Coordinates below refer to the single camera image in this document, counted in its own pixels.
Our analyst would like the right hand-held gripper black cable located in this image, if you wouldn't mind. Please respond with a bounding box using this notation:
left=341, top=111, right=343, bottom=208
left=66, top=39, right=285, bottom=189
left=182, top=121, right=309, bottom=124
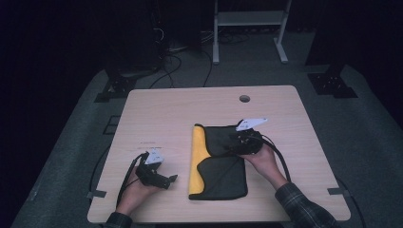
left=259, top=134, right=292, bottom=183

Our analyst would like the left hand-held gripper black cable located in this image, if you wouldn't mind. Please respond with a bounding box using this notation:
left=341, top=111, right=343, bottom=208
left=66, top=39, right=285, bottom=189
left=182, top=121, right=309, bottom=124
left=116, top=152, right=150, bottom=207

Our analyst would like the white metal stand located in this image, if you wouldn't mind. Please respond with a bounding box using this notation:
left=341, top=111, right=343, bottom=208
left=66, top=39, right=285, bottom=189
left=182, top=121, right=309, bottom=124
left=212, top=0, right=293, bottom=66

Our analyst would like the black cable beside table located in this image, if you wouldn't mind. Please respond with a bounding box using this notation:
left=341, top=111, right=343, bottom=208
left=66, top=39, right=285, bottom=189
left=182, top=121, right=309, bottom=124
left=88, top=144, right=112, bottom=203
left=336, top=177, right=367, bottom=228

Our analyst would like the person's left hand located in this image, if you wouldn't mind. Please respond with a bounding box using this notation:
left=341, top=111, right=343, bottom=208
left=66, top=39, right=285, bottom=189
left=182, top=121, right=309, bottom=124
left=116, top=166, right=163, bottom=217

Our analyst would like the grey tape strip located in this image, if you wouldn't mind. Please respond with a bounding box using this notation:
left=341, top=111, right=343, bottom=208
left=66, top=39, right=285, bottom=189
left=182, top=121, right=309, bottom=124
left=86, top=189, right=107, bottom=200
left=327, top=186, right=352, bottom=197

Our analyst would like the black stand base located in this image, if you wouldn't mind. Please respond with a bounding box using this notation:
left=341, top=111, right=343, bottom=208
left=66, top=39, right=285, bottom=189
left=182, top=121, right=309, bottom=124
left=307, top=65, right=359, bottom=100
left=94, top=73, right=138, bottom=104

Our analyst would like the black floor cable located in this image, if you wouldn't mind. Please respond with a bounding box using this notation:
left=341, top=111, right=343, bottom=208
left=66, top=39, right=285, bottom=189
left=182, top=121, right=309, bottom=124
left=201, top=49, right=214, bottom=88
left=148, top=52, right=183, bottom=90

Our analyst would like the tangle of cables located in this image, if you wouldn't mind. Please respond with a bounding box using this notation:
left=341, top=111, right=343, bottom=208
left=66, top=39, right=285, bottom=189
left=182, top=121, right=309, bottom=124
left=218, top=31, right=252, bottom=46

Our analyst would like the person's right hand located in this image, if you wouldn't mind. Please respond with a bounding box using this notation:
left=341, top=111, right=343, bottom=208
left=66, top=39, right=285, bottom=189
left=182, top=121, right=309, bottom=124
left=241, top=143, right=290, bottom=191

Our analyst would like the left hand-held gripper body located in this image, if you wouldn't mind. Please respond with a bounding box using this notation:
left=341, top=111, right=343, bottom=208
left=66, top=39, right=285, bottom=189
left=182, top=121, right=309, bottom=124
left=136, top=147, right=171, bottom=190

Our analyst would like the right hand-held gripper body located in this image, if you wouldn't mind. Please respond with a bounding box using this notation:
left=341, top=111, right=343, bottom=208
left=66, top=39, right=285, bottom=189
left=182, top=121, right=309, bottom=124
left=236, top=118, right=269, bottom=157

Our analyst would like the hand-held gripper black cable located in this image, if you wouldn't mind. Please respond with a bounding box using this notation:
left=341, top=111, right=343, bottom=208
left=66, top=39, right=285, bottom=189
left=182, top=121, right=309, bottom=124
left=259, top=134, right=292, bottom=183
left=116, top=152, right=150, bottom=207

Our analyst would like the black and yellow cloth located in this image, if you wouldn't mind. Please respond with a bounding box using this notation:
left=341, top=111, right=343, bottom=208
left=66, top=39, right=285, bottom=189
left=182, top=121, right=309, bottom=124
left=188, top=123, right=249, bottom=201

